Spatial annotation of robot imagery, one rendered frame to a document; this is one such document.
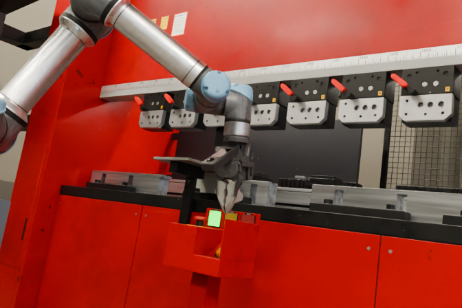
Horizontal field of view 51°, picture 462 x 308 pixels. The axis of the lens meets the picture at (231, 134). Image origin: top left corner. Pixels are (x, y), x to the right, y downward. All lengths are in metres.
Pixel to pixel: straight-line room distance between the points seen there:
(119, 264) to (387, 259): 1.08
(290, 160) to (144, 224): 0.79
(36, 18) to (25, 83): 3.13
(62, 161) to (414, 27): 1.65
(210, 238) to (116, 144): 1.33
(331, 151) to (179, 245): 1.06
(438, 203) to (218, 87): 0.69
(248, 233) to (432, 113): 0.63
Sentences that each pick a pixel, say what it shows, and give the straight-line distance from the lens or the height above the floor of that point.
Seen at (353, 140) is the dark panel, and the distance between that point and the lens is 2.21.
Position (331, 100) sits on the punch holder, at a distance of 1.71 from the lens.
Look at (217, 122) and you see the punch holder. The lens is 1.93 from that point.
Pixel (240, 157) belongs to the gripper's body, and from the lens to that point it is 1.39.
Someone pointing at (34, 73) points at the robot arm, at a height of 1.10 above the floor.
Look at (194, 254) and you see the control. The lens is 1.36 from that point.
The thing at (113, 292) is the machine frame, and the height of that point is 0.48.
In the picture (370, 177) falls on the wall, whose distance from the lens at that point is 3.58.
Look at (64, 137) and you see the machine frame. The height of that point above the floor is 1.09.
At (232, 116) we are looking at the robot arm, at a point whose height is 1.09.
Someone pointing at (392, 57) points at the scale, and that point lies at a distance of 1.63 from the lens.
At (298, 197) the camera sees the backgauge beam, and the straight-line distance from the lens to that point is 1.97.
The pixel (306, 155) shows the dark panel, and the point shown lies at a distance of 2.30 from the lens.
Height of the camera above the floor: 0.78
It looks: 11 degrees up
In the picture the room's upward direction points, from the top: 9 degrees clockwise
